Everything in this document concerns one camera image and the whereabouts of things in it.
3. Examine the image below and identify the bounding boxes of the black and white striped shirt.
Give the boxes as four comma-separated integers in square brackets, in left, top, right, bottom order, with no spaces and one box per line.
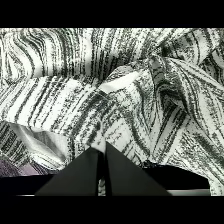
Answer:
[0,27,224,197]

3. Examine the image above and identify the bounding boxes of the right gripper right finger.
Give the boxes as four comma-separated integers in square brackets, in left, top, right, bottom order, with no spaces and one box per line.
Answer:
[103,141,172,197]

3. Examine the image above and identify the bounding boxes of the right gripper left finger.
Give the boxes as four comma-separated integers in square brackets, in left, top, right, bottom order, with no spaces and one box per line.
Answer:
[34,146,104,197]

